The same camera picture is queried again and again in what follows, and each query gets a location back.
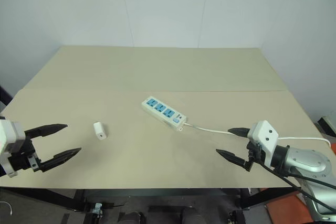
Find white power strip blue sockets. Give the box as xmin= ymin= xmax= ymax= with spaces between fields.
xmin=141 ymin=96 xmax=188 ymax=132

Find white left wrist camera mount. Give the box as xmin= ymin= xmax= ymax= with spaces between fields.
xmin=0 ymin=118 xmax=26 ymax=178

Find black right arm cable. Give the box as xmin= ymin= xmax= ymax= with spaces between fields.
xmin=259 ymin=161 xmax=336 ymax=213

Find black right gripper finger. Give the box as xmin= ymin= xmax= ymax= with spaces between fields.
xmin=227 ymin=127 xmax=250 ymax=138
xmin=215 ymin=148 xmax=247 ymax=167

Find small metal clamp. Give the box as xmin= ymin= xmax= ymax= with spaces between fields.
xmin=91 ymin=202 xmax=103 ymax=215

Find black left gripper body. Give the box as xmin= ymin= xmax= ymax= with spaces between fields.
xmin=7 ymin=137 xmax=44 ymax=174

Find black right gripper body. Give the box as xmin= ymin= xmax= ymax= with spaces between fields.
xmin=244 ymin=141 xmax=265 ymax=173

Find black and white equipment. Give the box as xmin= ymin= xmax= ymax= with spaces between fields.
xmin=317 ymin=115 xmax=336 ymax=138

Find white power cable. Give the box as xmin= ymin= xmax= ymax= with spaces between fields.
xmin=183 ymin=122 xmax=332 ymax=147

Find black side frame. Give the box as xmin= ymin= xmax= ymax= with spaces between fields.
xmin=0 ymin=84 xmax=13 ymax=112

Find black table frame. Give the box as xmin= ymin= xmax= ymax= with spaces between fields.
xmin=0 ymin=186 xmax=299 ymax=224

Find white plug adapter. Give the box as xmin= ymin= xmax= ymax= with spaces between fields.
xmin=93 ymin=121 xmax=108 ymax=141

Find thin white wire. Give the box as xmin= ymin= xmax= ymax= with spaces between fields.
xmin=0 ymin=200 xmax=13 ymax=216

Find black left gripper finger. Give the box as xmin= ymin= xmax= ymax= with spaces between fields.
xmin=24 ymin=123 xmax=69 ymax=140
xmin=40 ymin=147 xmax=82 ymax=174

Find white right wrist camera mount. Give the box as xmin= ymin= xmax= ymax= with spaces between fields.
xmin=247 ymin=120 xmax=279 ymax=168

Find orange floor object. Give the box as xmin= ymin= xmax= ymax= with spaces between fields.
xmin=264 ymin=189 xmax=317 ymax=224

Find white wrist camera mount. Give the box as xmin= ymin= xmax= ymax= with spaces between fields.
xmin=0 ymin=118 xmax=26 ymax=178
xmin=247 ymin=120 xmax=279 ymax=168

